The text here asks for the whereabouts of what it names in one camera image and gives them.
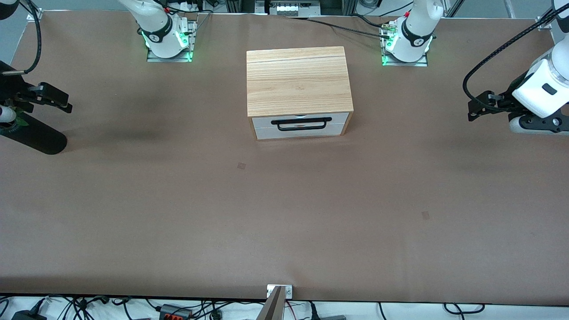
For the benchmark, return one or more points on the metal table clamp bracket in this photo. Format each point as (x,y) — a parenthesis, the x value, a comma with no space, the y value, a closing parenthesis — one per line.
(288,292)

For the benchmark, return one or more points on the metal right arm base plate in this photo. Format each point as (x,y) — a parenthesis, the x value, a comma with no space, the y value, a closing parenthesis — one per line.
(194,40)

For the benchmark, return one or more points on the black ribbed vase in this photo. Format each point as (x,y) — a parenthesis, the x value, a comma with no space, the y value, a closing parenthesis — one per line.
(40,138)

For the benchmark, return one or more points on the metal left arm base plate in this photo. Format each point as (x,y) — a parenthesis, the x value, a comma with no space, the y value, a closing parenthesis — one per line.
(422,63)

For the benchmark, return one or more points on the light wooden drawer cabinet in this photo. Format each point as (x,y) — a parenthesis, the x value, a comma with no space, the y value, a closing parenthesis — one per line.
(298,80)

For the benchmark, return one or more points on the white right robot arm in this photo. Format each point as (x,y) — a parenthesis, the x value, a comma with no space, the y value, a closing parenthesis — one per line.
(162,38)

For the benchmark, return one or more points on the aluminium table corner bracket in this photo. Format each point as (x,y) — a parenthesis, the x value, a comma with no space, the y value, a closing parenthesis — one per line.
(34,14)
(543,23)

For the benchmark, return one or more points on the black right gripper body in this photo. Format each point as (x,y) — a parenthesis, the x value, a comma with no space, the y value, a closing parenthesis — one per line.
(13,91)

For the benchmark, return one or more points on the plain white drawer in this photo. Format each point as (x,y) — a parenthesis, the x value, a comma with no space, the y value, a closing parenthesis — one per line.
(262,133)

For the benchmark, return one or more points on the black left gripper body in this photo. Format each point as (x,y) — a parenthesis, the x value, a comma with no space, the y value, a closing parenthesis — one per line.
(509,95)

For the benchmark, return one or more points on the grey camera mount bar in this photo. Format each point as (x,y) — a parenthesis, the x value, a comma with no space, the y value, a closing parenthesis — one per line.
(272,309)

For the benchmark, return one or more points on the black power adapter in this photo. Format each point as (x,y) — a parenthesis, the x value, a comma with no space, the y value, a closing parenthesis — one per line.
(29,315)

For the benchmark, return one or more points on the black adapter with orange connectors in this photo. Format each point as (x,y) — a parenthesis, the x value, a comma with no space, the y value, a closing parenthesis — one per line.
(175,312)

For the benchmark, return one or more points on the artificial red rose green leaves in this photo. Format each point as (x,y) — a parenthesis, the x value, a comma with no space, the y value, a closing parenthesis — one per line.
(21,121)

